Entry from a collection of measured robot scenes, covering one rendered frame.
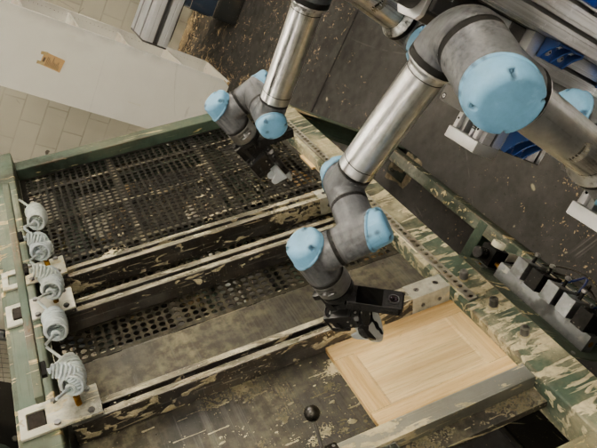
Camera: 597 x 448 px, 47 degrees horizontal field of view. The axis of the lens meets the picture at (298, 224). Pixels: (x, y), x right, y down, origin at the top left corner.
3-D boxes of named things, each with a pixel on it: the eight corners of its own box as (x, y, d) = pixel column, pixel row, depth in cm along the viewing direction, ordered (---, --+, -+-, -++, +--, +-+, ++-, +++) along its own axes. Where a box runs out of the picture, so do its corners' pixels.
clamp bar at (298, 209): (354, 208, 245) (352, 149, 231) (14, 317, 210) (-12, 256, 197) (341, 196, 252) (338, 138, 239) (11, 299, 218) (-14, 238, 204)
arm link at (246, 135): (242, 112, 190) (253, 123, 184) (251, 123, 193) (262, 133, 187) (223, 130, 191) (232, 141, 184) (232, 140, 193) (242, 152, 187)
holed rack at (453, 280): (477, 298, 193) (477, 296, 192) (468, 301, 192) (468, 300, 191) (265, 98, 320) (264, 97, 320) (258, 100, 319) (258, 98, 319)
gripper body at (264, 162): (252, 170, 201) (228, 143, 193) (274, 150, 201) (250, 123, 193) (262, 180, 195) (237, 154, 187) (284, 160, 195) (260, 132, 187)
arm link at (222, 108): (229, 95, 177) (203, 114, 178) (253, 123, 184) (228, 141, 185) (224, 82, 183) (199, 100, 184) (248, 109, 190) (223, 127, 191)
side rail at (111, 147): (265, 128, 319) (262, 106, 313) (23, 193, 287) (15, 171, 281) (258, 122, 325) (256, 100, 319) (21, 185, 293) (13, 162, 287)
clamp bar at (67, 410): (453, 308, 197) (457, 241, 184) (35, 469, 162) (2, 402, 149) (433, 288, 205) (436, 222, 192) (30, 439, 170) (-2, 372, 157)
